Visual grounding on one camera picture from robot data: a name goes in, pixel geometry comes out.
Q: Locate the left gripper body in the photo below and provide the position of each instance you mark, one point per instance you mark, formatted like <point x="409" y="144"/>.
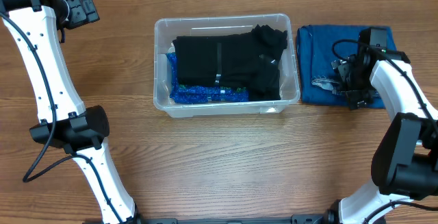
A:
<point x="70" y="12"/>

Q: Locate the black socks bundle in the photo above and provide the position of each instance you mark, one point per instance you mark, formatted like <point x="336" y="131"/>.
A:
<point x="264" y="92"/>

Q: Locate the black cloth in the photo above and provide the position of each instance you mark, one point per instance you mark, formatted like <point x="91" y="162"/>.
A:
<point x="269" y="46"/>
<point x="229" y="61"/>

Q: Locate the blue denim jeans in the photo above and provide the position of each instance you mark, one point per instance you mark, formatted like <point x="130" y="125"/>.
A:
<point x="319" y="45"/>

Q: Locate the blue green sparkly fabric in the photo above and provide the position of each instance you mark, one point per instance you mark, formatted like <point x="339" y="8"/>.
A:
<point x="186" y="94"/>

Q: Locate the clear plastic storage bin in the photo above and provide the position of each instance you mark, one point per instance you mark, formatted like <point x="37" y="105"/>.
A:
<point x="167" y="29"/>

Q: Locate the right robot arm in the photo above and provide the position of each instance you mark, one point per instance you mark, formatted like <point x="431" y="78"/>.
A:
<point x="404" y="166"/>

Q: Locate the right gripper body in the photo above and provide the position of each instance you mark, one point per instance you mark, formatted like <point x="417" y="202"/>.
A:
<point x="354" y="83"/>

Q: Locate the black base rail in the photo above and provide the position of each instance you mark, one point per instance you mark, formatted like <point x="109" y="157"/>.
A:
<point x="294" y="219"/>

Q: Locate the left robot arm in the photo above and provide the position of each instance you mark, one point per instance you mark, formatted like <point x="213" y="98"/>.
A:
<point x="64" y="122"/>

